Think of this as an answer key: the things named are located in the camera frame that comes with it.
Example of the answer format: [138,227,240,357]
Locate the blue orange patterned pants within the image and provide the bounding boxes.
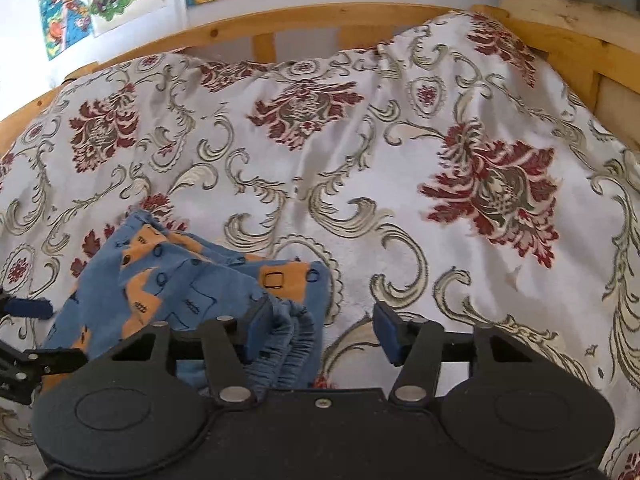
[43,210,330,392]

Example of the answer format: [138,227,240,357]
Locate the white floral bedspread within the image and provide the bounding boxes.
[1,12,639,479]

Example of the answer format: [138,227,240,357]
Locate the red haired girl wall drawing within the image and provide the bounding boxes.
[38,0,93,61]

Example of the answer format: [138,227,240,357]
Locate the wooden bed frame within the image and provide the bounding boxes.
[0,0,640,156]

